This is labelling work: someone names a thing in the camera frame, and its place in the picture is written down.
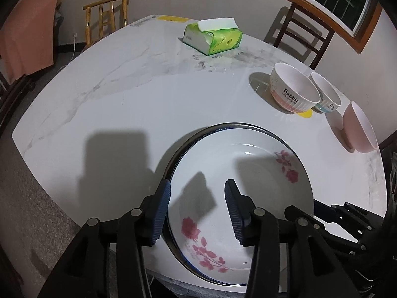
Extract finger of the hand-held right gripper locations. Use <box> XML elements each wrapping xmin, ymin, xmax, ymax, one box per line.
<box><xmin>313</xmin><ymin>199</ymin><xmax>363</xmax><ymax>250</ymax></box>

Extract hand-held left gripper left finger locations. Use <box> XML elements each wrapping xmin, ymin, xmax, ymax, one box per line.
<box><xmin>37</xmin><ymin>178</ymin><xmax>172</xmax><ymax>298</ymax></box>

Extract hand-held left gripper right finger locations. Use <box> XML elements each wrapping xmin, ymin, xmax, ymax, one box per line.
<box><xmin>224</xmin><ymin>178</ymin><xmax>362</xmax><ymax>298</ymax></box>

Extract white pink-flower plate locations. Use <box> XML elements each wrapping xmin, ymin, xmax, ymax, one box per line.
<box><xmin>167</xmin><ymin>127</ymin><xmax>314</xmax><ymax>287</ymax></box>

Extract large pink bowl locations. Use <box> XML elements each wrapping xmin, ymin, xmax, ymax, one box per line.
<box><xmin>342</xmin><ymin>101</ymin><xmax>380</xmax><ymax>153</ymax></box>

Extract white bowl with blue base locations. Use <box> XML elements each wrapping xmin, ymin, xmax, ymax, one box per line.
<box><xmin>310</xmin><ymin>72</ymin><xmax>342</xmax><ymax>114</ymax></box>

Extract white bowl with pink base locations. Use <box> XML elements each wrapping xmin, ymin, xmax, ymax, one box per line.
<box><xmin>269</xmin><ymin>62</ymin><xmax>321</xmax><ymax>115</ymax></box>

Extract stacked dark wooden chairs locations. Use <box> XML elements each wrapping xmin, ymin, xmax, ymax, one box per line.
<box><xmin>380</xmin><ymin>140</ymin><xmax>397</xmax><ymax>193</ymax></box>

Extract green tissue box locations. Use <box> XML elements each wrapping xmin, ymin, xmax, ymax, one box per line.
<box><xmin>182</xmin><ymin>18</ymin><xmax>243</xmax><ymax>56</ymax></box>

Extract dark wooden slat chair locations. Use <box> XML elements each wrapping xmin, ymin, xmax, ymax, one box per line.
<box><xmin>273</xmin><ymin>2</ymin><xmax>335</xmax><ymax>70</ymax></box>

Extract bamboo chair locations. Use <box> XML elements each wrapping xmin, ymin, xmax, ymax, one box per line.
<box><xmin>83</xmin><ymin>0</ymin><xmax>131</xmax><ymax>46</ymax></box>

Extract pink cloth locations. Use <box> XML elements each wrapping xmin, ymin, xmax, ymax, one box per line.
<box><xmin>0</xmin><ymin>0</ymin><xmax>59</xmax><ymax>85</ymax></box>

